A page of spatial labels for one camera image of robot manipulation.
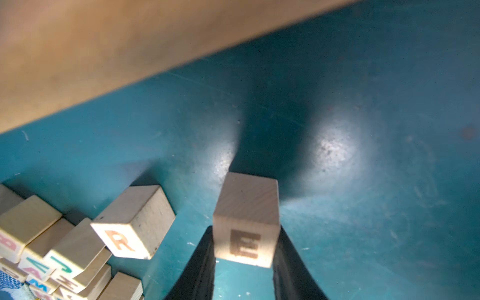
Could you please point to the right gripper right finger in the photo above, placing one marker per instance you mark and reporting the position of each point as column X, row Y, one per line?
column 291, row 278

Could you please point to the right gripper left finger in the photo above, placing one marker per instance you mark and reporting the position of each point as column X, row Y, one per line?
column 197, row 280

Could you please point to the wooden block letter E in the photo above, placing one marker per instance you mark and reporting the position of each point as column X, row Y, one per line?
column 246, row 220

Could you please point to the wooden block letter R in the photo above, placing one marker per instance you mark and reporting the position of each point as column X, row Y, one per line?
column 136, row 222

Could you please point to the wooden block letter J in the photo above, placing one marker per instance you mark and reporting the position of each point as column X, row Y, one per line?
column 75, row 251

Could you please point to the wooden block letter B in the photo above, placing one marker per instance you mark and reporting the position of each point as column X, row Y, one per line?
column 23, row 223

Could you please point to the blue white work glove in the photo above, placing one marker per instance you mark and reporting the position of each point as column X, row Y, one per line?
column 12, row 289

